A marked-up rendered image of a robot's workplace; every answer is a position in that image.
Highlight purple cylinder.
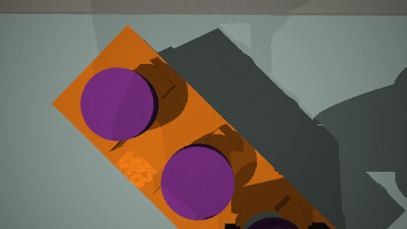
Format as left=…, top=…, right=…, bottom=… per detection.
left=80, top=67, right=159, bottom=141
left=161, top=143, right=235, bottom=221

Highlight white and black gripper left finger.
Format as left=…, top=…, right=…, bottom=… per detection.
left=225, top=223, right=240, bottom=229

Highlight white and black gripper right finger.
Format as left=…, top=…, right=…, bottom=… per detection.
left=308, top=222, right=331, bottom=229

